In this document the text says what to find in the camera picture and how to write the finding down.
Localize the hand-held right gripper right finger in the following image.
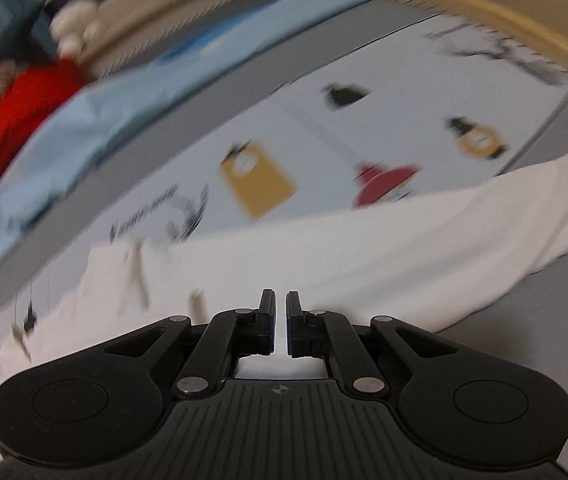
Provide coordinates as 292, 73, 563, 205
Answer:
286, 290, 461, 401

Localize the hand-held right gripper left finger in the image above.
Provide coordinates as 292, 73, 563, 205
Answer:
104, 288, 277, 401

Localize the white shirt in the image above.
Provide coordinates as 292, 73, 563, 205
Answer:
79, 150, 568, 381

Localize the light blue sheet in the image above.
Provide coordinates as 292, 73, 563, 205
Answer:
0, 0, 385, 311

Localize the deer printed bed sheet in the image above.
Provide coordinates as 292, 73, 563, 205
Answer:
0, 5, 568, 461

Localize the red blanket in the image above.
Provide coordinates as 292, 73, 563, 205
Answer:
0, 57, 90, 246

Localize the white plush toy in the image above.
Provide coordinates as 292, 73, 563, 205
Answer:
50, 0, 101, 57

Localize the wooden bed frame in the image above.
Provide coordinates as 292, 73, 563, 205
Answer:
284, 0, 568, 103

